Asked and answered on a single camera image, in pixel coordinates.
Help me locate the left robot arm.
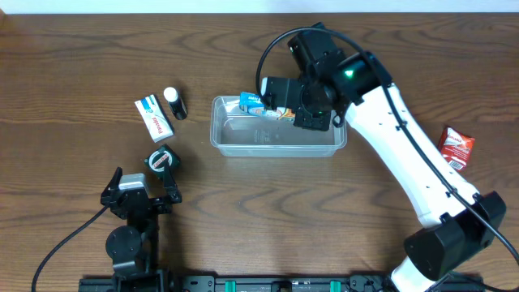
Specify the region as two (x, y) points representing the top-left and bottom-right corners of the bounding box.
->
(101, 162), (182, 291)

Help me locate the dark syrup bottle white cap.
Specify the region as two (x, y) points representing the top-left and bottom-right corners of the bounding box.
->
(163, 87), (187, 120)

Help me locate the green ointment box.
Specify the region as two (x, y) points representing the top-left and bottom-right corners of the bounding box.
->
(144, 144), (181, 179)

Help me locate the clear plastic container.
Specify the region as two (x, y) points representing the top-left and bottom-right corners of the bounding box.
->
(210, 96), (347, 157)

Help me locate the red Panadol sachet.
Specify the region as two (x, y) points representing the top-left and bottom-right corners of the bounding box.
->
(438, 127), (475, 171)

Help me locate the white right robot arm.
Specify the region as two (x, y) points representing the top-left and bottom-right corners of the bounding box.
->
(256, 24), (506, 291)

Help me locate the black mounting rail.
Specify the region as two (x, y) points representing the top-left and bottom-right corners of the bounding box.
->
(78, 275), (396, 292)

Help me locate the white Panadol box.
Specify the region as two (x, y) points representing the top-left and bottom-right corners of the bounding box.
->
(135, 94), (174, 143)

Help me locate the blue KoolFever box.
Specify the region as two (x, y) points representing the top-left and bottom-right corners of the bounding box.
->
(238, 92), (295, 122)

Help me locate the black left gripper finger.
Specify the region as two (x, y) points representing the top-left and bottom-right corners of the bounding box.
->
(163, 162), (180, 199)
(105, 167), (122, 195)

